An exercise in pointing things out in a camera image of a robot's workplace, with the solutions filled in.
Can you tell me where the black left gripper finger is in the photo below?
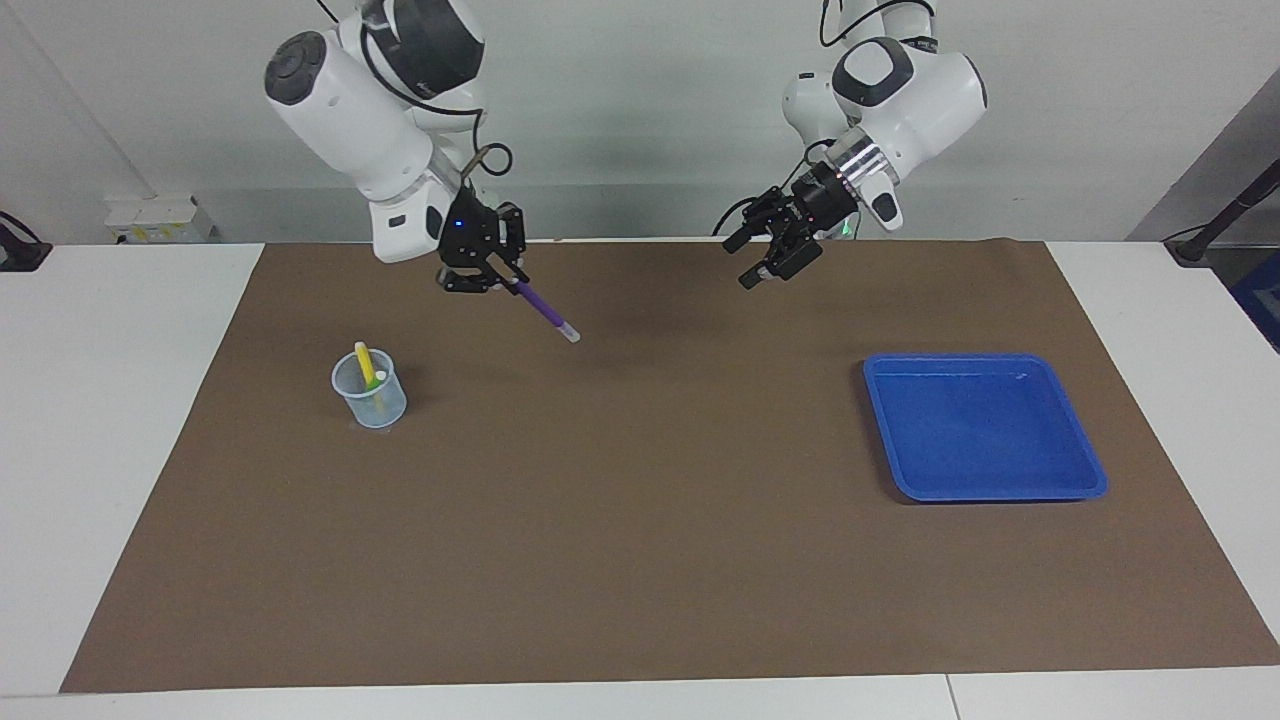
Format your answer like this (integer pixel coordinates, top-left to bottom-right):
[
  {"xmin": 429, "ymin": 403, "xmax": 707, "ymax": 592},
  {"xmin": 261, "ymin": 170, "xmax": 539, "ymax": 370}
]
[
  {"xmin": 722, "ymin": 187, "xmax": 801, "ymax": 253},
  {"xmin": 738, "ymin": 232, "xmax": 826, "ymax": 290}
]

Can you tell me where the purple pen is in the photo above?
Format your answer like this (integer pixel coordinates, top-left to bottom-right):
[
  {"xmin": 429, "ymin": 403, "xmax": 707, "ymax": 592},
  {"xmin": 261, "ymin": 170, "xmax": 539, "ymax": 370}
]
[{"xmin": 510, "ymin": 278, "xmax": 582, "ymax": 345}]

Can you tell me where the blue plastic tray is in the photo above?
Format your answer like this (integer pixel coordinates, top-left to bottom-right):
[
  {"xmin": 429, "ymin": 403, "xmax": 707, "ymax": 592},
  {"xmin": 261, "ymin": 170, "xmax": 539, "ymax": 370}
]
[{"xmin": 863, "ymin": 352, "xmax": 1109, "ymax": 503}]

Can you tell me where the translucent plastic cup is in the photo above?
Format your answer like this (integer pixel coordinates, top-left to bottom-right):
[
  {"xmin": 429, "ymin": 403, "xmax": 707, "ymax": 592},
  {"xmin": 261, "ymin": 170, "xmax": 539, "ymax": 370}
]
[{"xmin": 331, "ymin": 348, "xmax": 408, "ymax": 429}]

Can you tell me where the brown table mat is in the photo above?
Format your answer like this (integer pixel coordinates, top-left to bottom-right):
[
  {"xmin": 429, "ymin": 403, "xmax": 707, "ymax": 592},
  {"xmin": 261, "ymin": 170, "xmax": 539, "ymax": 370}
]
[{"xmin": 60, "ymin": 238, "xmax": 1280, "ymax": 694}]

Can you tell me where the white power socket box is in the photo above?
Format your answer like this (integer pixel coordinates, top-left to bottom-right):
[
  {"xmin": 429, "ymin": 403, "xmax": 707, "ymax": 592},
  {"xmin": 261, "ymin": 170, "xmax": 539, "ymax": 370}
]
[{"xmin": 104, "ymin": 194, "xmax": 217, "ymax": 246}]

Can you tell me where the black pole stand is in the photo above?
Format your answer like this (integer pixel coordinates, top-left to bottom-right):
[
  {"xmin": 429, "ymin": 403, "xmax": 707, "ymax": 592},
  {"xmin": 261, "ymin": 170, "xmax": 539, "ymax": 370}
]
[{"xmin": 1165, "ymin": 158, "xmax": 1280, "ymax": 267}]

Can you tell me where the black table clamp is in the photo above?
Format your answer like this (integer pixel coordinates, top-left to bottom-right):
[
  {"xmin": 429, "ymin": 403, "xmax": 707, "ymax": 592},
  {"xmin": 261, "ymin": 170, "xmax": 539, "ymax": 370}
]
[{"xmin": 0, "ymin": 210, "xmax": 54, "ymax": 273}]

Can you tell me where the blue box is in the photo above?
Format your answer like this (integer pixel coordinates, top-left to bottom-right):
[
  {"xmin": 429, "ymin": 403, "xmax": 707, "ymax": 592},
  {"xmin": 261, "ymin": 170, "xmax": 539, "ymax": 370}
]
[{"xmin": 1230, "ymin": 250, "xmax": 1280, "ymax": 353}]

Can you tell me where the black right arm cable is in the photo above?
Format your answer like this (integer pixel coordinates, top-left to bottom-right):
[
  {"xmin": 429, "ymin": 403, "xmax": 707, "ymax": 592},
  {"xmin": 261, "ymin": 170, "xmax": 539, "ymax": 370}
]
[{"xmin": 458, "ymin": 142, "xmax": 514, "ymax": 188}]

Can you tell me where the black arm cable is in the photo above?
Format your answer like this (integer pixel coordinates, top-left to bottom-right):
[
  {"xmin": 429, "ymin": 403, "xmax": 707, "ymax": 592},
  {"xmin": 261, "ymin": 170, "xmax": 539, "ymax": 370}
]
[
  {"xmin": 818, "ymin": 0, "xmax": 937, "ymax": 49},
  {"xmin": 458, "ymin": 142, "xmax": 514, "ymax": 188}
]

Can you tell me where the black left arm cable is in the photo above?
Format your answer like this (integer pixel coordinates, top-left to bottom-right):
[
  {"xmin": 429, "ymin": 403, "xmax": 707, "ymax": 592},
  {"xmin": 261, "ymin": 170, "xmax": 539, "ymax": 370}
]
[{"xmin": 818, "ymin": 0, "xmax": 937, "ymax": 49}]

